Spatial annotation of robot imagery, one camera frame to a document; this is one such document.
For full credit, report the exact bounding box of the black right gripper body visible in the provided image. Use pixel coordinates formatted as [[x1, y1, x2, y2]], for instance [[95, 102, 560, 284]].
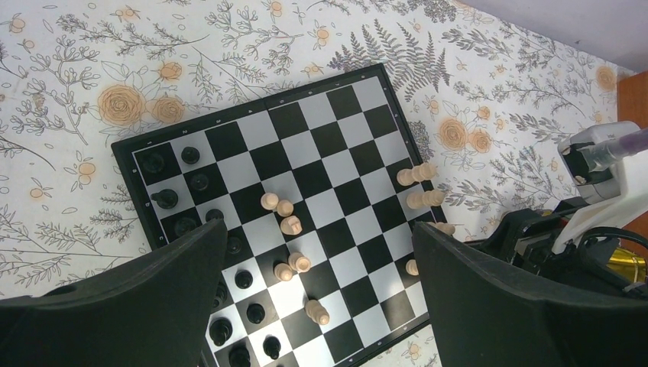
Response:
[[466, 197, 647, 299]]

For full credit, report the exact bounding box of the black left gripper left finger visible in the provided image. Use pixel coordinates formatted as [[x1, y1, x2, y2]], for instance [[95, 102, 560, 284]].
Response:
[[1, 219, 228, 366]]

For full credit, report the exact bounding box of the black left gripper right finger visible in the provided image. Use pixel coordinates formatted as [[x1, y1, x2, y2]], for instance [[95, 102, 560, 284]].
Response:
[[412, 222, 647, 366]]

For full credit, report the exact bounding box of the cream chess piece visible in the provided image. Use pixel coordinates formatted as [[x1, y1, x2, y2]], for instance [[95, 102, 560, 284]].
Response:
[[407, 189, 446, 209], [396, 162, 437, 187]]

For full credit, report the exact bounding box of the gold tin box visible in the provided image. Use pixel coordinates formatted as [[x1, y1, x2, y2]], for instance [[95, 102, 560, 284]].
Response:
[[607, 245, 647, 283]]

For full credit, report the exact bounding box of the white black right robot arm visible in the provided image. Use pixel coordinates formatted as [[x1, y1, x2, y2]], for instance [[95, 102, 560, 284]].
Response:
[[475, 121, 647, 300]]

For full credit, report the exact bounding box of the black chess pawn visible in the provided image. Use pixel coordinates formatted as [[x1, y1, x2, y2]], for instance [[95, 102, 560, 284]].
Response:
[[262, 336, 281, 360], [141, 152, 165, 174]]

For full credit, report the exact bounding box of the cream chess pawn cluster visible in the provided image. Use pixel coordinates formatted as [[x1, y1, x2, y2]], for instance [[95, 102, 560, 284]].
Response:
[[260, 192, 331, 326]]

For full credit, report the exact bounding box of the black grey chess board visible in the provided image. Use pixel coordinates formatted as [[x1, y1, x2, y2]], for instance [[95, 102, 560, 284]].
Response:
[[112, 64, 444, 366]]

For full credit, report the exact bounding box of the floral table mat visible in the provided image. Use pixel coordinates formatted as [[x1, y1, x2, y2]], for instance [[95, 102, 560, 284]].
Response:
[[0, 0, 648, 367]]

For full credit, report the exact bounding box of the orange wooden divider tray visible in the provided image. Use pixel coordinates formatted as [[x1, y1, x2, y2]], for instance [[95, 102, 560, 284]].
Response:
[[617, 71, 648, 128]]

